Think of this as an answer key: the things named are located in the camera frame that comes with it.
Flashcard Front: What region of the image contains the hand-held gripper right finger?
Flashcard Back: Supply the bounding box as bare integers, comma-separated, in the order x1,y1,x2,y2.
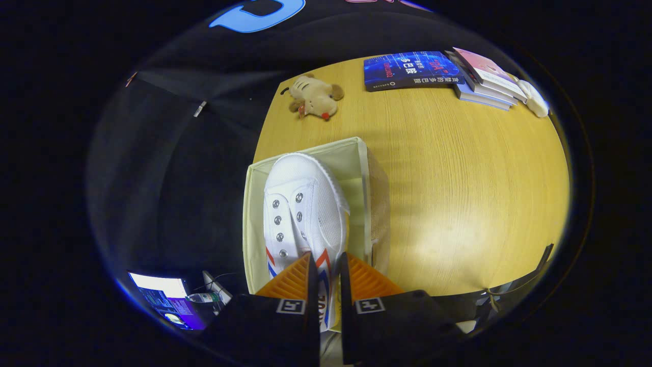
338,252,465,365

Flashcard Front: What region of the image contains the dark grey book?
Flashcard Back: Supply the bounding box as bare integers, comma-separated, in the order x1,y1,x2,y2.
444,50,518,105

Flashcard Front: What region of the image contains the pink cover book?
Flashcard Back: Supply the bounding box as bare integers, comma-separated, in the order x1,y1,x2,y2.
452,47,528,102

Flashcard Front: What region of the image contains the grey flat device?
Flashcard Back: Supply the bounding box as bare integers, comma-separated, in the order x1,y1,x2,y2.
202,270,233,305

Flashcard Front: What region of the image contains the dark metal frame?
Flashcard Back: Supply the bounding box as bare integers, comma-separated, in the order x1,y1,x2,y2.
433,244,556,332

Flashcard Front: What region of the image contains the beige fabric storage box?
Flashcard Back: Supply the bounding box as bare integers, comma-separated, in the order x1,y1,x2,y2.
242,136,392,334

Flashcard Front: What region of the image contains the pale blue book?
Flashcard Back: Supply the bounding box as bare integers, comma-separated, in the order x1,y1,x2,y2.
455,82,512,111

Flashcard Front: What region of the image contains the black backdrop cloth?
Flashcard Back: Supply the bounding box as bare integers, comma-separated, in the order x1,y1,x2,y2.
87,0,510,286

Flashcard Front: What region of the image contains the blue cover book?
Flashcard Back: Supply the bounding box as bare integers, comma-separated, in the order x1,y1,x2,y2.
363,51,465,93

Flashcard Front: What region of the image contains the white crumpled paper ball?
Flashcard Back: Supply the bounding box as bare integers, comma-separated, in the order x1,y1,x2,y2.
517,79,551,119

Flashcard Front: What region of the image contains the white canvas shoe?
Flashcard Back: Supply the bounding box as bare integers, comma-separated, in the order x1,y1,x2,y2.
262,152,352,332

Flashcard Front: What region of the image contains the lit computer screen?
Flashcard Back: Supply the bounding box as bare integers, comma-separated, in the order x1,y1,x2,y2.
126,272,204,331

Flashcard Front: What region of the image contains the beige plush dog toy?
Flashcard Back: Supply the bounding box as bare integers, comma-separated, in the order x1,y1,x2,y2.
280,73,345,121

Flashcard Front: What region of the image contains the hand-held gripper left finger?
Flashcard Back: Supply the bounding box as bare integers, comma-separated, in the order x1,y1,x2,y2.
200,252,321,367

